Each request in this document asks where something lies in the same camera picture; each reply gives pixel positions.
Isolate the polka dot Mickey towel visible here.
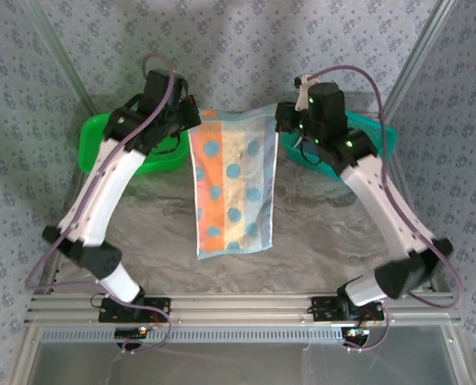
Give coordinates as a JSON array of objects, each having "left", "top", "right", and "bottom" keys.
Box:
[{"left": 188, "top": 103, "right": 280, "bottom": 261}]

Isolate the teal plastic basket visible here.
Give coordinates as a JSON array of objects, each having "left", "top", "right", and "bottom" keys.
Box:
[{"left": 277, "top": 111, "right": 398, "bottom": 180}]

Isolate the green plastic basket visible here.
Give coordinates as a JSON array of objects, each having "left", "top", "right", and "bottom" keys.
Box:
[{"left": 79, "top": 113, "right": 191, "bottom": 176}]

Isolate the grey metal panel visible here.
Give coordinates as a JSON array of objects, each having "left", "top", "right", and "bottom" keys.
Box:
[{"left": 19, "top": 324, "right": 470, "bottom": 385}]

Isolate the aluminium frame post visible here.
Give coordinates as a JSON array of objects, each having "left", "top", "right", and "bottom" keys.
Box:
[
  {"left": 379, "top": 0, "right": 458, "bottom": 118},
  {"left": 21, "top": 0, "right": 99, "bottom": 117}
]

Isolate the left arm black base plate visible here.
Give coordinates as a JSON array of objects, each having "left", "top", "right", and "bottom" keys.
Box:
[{"left": 98, "top": 298, "right": 171, "bottom": 322}]

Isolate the aluminium rail beam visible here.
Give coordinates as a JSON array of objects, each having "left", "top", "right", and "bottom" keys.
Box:
[{"left": 24, "top": 292, "right": 462, "bottom": 326}]

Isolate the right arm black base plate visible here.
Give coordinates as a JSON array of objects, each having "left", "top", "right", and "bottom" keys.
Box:
[{"left": 310, "top": 296, "right": 385, "bottom": 322}]

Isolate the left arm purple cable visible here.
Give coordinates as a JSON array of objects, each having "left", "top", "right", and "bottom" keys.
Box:
[{"left": 24, "top": 54, "right": 175, "bottom": 356}]

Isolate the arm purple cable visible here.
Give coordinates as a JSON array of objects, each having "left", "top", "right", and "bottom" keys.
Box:
[
  {"left": 24, "top": 54, "right": 175, "bottom": 356},
  {"left": 301, "top": 65, "right": 466, "bottom": 355}
]

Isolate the grey slotted cable duct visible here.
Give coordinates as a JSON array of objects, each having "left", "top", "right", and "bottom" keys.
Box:
[{"left": 40, "top": 325, "right": 345, "bottom": 344}]

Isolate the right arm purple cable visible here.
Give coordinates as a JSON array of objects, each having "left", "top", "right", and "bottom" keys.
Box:
[{"left": 301, "top": 65, "right": 466, "bottom": 355}]

